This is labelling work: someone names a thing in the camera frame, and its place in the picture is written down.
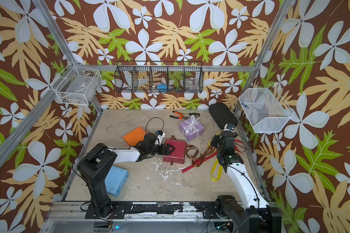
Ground lilac gift box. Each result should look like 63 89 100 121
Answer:
179 116 205 141

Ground brown ribbon bow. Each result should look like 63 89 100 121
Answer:
163 136 216 167

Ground blue gift box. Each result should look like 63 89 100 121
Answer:
105 166 129 197

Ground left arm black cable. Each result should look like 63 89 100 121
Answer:
145 117 165 135

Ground black oval case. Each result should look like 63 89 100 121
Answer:
209 103 238 130

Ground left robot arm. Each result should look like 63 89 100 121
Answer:
77 133 176 220

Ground yellow ribbon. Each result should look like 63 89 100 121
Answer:
210 147 223 182

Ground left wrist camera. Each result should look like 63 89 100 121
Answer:
155 130 165 145

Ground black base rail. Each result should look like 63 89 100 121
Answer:
83 201 227 220

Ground black wire basket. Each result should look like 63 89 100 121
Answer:
113 61 204 93

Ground red ribbon bow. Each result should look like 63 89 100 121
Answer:
181 138 247 174

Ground magenta gift box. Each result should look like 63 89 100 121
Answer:
162 139 187 164

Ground white wire basket left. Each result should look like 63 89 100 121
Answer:
52 63 102 106

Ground orange handled pliers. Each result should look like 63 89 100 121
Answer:
170 111 200 119

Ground white mesh basket right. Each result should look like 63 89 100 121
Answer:
239 85 294 134

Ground blue item in basket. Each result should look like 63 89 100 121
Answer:
157 83 168 93

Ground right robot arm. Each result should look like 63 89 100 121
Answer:
211 129 282 233

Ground white ribbon bow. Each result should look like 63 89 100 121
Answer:
184 116 200 136

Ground orange gift box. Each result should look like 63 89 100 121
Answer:
123 127 146 146

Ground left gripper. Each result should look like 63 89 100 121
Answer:
148 144 176 156

